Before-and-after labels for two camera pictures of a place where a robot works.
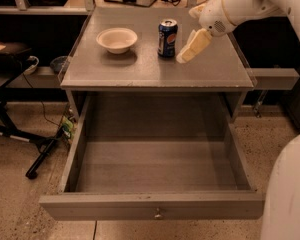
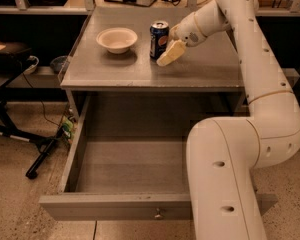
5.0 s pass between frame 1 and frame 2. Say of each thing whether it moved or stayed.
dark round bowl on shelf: stayed
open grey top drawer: stayed
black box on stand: stayed
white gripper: moved
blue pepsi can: moved
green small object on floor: stayed
